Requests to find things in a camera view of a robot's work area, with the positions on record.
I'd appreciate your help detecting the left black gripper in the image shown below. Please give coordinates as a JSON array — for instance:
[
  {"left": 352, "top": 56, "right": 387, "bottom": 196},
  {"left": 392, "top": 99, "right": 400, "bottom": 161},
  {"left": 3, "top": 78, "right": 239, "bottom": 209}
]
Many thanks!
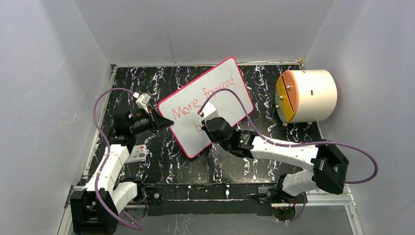
[{"left": 129, "top": 107, "right": 173, "bottom": 136}]

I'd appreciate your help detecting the pink-framed whiteboard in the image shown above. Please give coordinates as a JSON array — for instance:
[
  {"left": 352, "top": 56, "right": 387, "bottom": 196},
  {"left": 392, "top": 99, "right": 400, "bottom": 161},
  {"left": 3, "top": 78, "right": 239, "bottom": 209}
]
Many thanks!
[{"left": 158, "top": 57, "right": 254, "bottom": 159}]

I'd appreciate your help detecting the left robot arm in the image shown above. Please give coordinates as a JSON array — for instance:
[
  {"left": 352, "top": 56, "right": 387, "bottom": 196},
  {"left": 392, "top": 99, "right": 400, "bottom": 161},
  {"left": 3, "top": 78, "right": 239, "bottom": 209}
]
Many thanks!
[{"left": 69, "top": 109, "right": 174, "bottom": 235}]

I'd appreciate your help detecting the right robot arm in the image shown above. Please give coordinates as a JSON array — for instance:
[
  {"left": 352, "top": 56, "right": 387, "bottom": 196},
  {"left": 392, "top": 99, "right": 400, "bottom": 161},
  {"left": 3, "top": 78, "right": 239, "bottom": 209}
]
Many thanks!
[{"left": 202, "top": 117, "right": 349, "bottom": 203}]

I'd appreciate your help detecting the whiteboard metal stand leg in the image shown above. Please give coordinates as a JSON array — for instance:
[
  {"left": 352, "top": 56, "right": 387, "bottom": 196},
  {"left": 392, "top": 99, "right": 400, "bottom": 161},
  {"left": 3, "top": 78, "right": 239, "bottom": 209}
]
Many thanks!
[{"left": 199, "top": 148, "right": 210, "bottom": 157}]

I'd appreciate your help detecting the white printed label card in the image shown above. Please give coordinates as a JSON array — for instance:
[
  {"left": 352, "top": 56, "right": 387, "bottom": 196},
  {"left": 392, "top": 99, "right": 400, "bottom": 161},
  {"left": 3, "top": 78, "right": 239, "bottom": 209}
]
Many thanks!
[{"left": 126, "top": 144, "right": 150, "bottom": 163}]

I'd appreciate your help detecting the white cylindrical drum device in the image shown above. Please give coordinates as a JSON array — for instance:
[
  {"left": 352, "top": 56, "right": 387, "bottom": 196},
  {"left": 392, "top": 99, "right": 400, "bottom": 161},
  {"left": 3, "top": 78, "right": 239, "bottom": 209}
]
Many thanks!
[{"left": 275, "top": 70, "right": 338, "bottom": 123}]

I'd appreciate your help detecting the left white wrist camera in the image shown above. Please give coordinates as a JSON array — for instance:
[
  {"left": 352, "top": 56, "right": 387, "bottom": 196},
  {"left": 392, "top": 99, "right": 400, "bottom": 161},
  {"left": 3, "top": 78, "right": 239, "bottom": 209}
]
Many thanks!
[{"left": 133, "top": 93, "right": 151, "bottom": 113}]

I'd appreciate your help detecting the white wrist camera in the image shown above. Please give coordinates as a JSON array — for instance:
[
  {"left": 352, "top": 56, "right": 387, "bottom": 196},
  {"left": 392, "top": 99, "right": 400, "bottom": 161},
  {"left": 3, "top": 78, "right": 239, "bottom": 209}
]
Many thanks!
[
  {"left": 198, "top": 101, "right": 219, "bottom": 125},
  {"left": 133, "top": 93, "right": 151, "bottom": 113}
]

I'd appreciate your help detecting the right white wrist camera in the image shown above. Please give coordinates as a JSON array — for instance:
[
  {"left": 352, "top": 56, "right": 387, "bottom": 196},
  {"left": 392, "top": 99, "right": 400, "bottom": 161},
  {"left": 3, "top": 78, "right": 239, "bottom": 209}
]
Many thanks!
[{"left": 198, "top": 101, "right": 219, "bottom": 125}]

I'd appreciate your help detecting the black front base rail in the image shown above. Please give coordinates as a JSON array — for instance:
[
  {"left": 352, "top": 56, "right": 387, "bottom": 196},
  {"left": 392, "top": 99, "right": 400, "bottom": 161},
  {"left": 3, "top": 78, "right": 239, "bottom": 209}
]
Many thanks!
[{"left": 139, "top": 184, "right": 278, "bottom": 216}]

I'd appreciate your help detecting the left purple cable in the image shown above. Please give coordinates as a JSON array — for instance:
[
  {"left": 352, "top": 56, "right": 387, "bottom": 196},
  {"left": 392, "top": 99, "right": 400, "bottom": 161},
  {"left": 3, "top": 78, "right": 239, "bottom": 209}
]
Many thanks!
[{"left": 92, "top": 88, "right": 144, "bottom": 232}]

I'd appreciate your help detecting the purple cable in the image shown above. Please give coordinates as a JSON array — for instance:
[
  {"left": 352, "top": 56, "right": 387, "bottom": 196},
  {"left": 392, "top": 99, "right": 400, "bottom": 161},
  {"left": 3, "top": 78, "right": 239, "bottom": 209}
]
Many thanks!
[
  {"left": 198, "top": 87, "right": 379, "bottom": 224},
  {"left": 92, "top": 88, "right": 144, "bottom": 232}
]

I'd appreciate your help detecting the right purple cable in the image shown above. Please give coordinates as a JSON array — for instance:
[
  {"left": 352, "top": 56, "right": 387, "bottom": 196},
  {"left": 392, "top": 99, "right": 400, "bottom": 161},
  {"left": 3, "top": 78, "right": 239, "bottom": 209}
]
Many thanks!
[{"left": 198, "top": 87, "right": 379, "bottom": 224}]

